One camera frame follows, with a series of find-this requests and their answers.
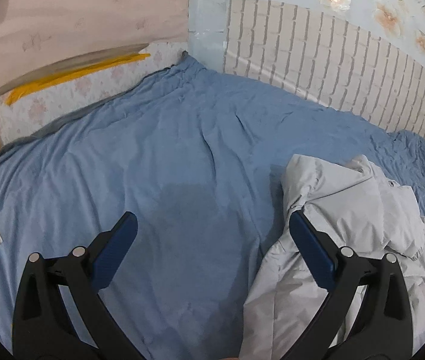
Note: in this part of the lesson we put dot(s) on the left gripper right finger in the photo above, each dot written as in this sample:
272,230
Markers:
383,327

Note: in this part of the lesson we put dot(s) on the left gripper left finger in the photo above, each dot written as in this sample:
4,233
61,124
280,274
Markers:
58,312

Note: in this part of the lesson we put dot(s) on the light grey puffer jacket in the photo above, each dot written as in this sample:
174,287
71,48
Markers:
358,207

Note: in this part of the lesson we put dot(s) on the blue bed sheet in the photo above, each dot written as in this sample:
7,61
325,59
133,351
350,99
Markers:
198,157

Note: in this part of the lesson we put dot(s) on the yellow tape strip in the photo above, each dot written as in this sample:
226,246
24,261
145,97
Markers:
54,79

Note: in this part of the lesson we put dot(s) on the pink floral curtain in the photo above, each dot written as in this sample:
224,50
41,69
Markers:
38,33

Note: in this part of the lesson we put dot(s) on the clear plastic sheet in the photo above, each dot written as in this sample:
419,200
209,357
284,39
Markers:
207,32

